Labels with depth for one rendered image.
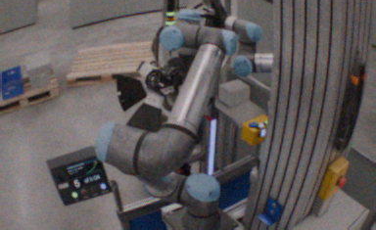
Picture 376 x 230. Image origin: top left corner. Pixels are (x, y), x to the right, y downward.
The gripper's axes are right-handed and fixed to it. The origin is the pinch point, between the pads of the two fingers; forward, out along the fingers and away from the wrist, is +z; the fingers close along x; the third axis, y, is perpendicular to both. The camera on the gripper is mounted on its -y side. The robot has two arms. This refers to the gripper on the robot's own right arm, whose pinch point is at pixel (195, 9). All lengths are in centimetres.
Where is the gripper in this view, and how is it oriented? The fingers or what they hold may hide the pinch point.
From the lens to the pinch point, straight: 172.2
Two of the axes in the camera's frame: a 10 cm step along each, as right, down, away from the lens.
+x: 7.2, -3.5, 6.0
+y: 0.0, 8.7, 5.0
